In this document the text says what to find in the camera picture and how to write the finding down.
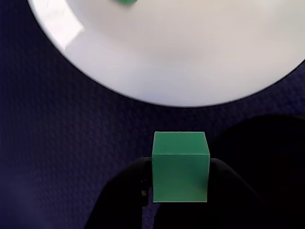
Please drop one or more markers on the white round plate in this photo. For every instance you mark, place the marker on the white round plate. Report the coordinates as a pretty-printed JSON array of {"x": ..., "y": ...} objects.
[{"x": 178, "y": 59}]

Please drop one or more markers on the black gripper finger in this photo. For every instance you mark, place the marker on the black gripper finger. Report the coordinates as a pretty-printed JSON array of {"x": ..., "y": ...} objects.
[
  {"x": 119, "y": 202},
  {"x": 228, "y": 205}
]

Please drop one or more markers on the green cube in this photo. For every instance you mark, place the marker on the green cube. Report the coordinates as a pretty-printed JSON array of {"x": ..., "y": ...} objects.
[
  {"x": 125, "y": 1},
  {"x": 181, "y": 176}
]

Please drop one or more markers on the blue woven table cloth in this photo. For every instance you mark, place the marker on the blue woven table cloth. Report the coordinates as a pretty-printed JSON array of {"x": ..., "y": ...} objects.
[{"x": 59, "y": 143}]

